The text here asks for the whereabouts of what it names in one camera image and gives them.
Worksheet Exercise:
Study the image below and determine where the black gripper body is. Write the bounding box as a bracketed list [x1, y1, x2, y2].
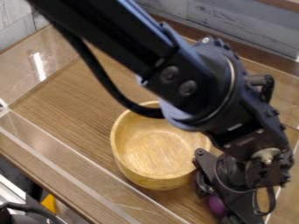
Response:
[194, 75, 295, 224]

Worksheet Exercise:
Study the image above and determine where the brown wooden bowl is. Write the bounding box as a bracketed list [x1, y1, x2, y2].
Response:
[109, 110, 211, 191]

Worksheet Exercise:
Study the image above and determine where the purple toy eggplant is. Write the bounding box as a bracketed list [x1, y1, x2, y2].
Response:
[208, 195, 230, 218]

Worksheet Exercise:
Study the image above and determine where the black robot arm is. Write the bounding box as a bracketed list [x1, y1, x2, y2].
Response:
[27, 0, 295, 224]

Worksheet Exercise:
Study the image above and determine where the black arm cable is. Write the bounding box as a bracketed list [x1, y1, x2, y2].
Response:
[45, 17, 167, 120]

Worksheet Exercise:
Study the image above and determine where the yellow sticker on base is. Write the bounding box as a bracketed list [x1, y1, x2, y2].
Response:
[41, 194, 56, 213]

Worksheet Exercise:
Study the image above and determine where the black cable lower left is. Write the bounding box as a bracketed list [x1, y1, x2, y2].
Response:
[0, 200, 63, 224]

